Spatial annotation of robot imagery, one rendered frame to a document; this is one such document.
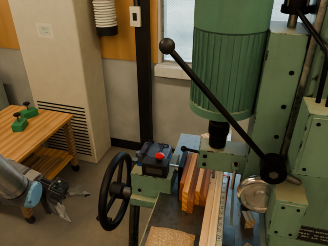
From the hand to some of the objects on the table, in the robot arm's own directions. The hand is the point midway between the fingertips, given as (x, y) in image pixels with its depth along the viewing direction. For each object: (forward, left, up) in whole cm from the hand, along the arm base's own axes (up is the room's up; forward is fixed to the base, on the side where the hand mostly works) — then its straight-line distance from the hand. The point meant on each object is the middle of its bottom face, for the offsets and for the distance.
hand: (81, 209), depth 113 cm
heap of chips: (-14, -44, +21) cm, 51 cm away
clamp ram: (+10, -35, +21) cm, 42 cm away
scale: (+13, -52, +26) cm, 60 cm away
